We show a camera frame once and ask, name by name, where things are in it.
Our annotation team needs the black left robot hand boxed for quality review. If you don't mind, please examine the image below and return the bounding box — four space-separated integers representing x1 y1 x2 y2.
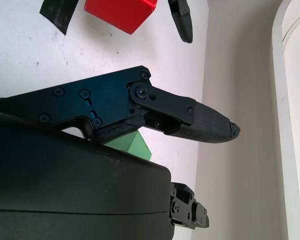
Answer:
167 0 194 44

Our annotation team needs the white curved background panel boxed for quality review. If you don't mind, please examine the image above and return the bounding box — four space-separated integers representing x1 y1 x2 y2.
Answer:
271 0 300 240

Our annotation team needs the black tape strip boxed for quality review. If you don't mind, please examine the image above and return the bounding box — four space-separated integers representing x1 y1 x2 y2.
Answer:
39 0 78 36

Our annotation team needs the green cube block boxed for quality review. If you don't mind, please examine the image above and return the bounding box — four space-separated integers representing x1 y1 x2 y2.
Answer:
103 129 153 162

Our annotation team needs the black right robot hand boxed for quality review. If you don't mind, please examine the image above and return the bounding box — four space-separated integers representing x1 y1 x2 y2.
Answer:
0 65 242 240

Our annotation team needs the red cube block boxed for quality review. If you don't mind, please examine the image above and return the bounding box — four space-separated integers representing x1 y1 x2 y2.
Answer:
83 0 158 36

